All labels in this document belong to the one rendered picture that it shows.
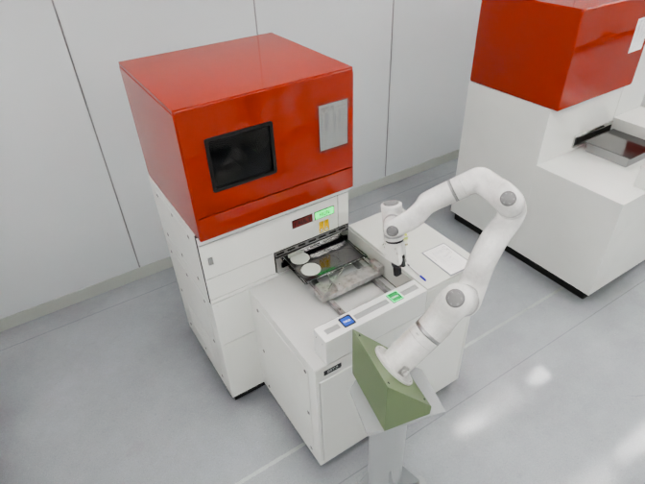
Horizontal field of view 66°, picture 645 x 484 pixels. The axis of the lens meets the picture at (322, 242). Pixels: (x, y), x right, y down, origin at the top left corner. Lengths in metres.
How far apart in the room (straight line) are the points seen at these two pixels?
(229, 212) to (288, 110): 0.50
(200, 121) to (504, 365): 2.34
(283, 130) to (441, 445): 1.85
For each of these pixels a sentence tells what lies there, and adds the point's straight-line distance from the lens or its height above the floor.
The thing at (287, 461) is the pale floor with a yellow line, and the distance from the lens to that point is 2.87.
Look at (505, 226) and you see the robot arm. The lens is 1.95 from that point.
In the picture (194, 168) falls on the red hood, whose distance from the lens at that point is 2.03.
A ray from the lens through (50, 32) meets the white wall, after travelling 3.36.
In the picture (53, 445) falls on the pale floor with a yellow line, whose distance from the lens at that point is 3.32.
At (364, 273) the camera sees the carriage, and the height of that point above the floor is 0.88.
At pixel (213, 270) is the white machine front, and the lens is 2.38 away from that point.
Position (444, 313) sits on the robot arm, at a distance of 1.84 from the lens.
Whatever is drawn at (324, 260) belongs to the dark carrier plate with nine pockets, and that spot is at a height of 0.90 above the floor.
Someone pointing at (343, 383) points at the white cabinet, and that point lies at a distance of 2.33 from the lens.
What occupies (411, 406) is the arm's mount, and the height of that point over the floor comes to 0.91.
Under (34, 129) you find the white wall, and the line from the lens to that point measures 3.48.
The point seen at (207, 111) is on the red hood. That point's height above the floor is 1.78.
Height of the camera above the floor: 2.49
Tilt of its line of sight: 37 degrees down
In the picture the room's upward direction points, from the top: 2 degrees counter-clockwise
